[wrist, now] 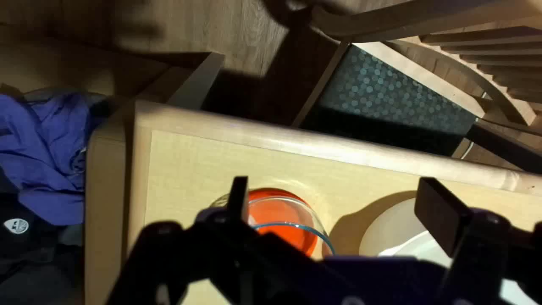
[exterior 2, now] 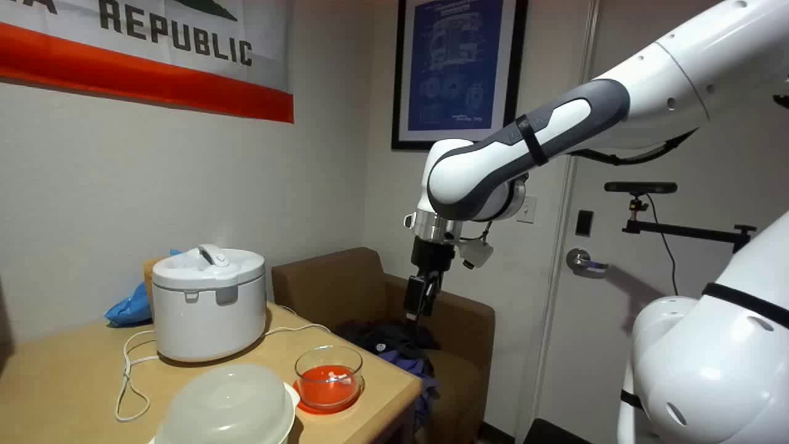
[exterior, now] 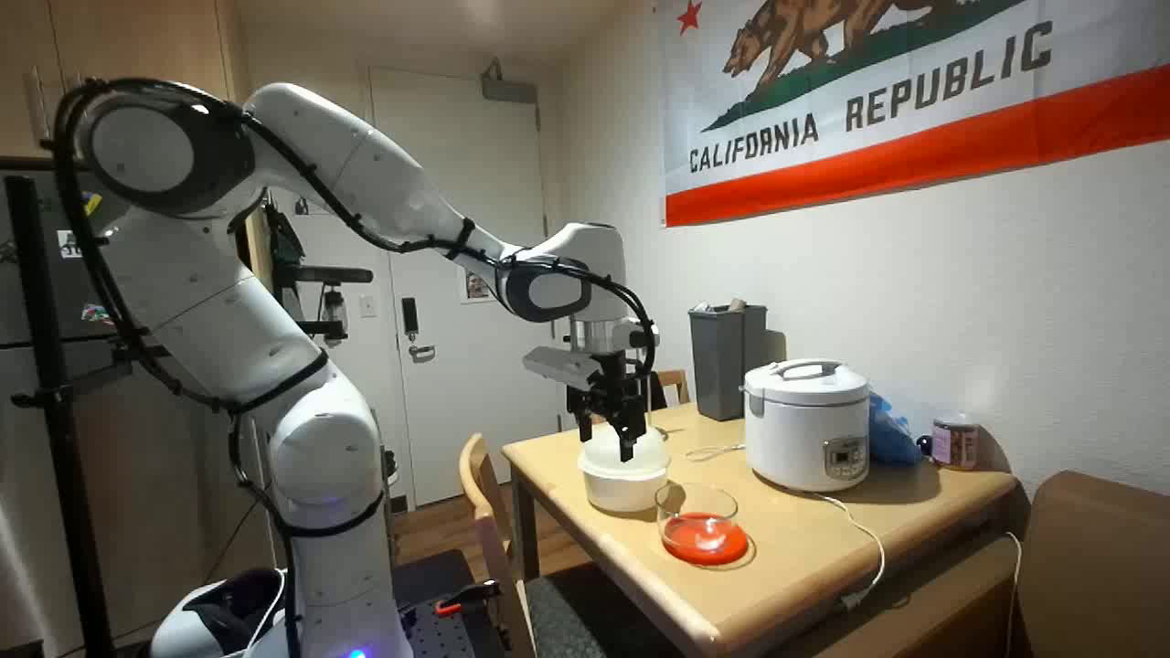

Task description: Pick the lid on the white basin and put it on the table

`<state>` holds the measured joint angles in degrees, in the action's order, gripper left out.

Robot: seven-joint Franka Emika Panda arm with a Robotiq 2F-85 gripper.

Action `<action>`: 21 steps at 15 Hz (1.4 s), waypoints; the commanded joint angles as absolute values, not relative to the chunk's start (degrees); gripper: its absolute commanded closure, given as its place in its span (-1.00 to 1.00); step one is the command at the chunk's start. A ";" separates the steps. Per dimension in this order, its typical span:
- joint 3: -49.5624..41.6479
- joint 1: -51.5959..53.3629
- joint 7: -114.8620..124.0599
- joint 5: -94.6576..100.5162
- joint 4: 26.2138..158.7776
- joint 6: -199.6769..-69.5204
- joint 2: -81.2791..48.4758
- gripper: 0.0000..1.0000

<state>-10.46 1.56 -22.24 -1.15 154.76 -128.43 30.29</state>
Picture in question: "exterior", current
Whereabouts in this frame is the white door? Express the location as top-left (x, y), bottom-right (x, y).
top-left (374, 72), bottom-right (564, 503)

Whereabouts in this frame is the California Republic flag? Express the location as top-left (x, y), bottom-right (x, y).
top-left (662, 0), bottom-right (1170, 225)

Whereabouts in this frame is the small pink jar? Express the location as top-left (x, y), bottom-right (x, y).
top-left (931, 414), bottom-right (981, 469)

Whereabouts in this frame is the wooden table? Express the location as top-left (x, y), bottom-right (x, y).
top-left (505, 407), bottom-right (1018, 658)

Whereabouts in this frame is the orange round coaster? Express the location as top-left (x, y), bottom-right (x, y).
top-left (662, 513), bottom-right (748, 565)

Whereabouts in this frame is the white rice cooker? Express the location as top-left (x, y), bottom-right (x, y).
top-left (742, 357), bottom-right (871, 495)

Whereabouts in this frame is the white plastic basin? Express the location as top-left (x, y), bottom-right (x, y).
top-left (584, 469), bottom-right (664, 514)

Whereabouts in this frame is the far wooden chair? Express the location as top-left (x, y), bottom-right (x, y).
top-left (658, 370), bottom-right (691, 407)

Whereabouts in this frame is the clear glass bowl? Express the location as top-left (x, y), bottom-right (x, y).
top-left (658, 481), bottom-right (746, 564)

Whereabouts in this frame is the white power cable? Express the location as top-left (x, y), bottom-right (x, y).
top-left (823, 491), bottom-right (891, 615)

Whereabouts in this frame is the wooden chair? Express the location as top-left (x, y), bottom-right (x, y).
top-left (658, 370), bottom-right (691, 407)
top-left (457, 436), bottom-right (624, 658)

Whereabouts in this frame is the dark refrigerator with magnets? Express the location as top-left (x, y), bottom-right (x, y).
top-left (0, 161), bottom-right (130, 648)

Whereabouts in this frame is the black camera stand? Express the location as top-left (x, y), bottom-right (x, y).
top-left (4, 174), bottom-right (117, 658)

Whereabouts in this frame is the translucent white plastic lid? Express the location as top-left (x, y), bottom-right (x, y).
top-left (578, 424), bottom-right (669, 474)

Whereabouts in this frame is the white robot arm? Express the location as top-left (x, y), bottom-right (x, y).
top-left (50, 77), bottom-right (654, 658)

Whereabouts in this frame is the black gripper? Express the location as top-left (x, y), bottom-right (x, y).
top-left (567, 350), bottom-right (648, 465)

